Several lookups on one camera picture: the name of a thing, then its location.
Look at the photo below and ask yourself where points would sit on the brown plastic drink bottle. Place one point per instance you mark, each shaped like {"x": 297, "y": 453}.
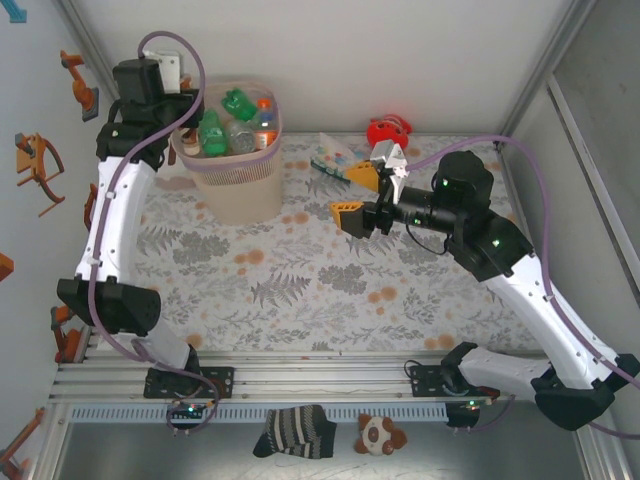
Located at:
{"x": 190, "y": 142}

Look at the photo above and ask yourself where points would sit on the green plastic soda bottle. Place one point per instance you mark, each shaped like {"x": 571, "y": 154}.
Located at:
{"x": 237, "y": 102}
{"x": 212, "y": 132}

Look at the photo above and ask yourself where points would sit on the orange label plastic bottle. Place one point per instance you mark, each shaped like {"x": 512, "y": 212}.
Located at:
{"x": 266, "y": 131}

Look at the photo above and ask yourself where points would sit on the beige mesh waste bin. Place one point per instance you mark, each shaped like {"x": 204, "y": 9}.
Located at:
{"x": 245, "y": 200}

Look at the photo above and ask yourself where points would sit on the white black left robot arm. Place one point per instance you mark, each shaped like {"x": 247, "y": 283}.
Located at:
{"x": 115, "y": 215}

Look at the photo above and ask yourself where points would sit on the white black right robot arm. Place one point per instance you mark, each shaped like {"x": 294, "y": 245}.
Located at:
{"x": 540, "y": 310}

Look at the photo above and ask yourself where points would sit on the clear bag of colourful caps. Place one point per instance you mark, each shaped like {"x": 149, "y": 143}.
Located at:
{"x": 330, "y": 152}

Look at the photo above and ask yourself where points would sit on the red round plastic toy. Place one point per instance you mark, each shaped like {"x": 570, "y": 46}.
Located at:
{"x": 382, "y": 131}

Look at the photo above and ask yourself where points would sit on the small circuit board green LED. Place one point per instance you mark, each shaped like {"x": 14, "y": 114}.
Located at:
{"x": 190, "y": 410}
{"x": 470, "y": 406}

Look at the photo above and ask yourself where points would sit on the brown white plush toy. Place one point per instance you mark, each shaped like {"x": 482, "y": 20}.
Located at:
{"x": 377, "y": 435}

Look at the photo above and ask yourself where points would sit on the black white striped sock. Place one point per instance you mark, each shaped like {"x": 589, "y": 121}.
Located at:
{"x": 295, "y": 430}

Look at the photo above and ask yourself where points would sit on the aluminium frame post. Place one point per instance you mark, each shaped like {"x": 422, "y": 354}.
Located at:
{"x": 547, "y": 70}
{"x": 87, "y": 35}

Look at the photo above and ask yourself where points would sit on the orange gripper wall sticker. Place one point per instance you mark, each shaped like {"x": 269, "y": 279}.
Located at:
{"x": 30, "y": 167}

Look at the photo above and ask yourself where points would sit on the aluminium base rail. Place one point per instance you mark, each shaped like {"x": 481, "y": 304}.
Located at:
{"x": 320, "y": 377}

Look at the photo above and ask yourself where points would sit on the blue wall sticker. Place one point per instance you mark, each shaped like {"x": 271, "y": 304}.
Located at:
{"x": 17, "y": 15}

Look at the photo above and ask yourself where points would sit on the orange block wall sticker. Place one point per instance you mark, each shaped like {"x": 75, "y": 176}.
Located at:
{"x": 5, "y": 267}

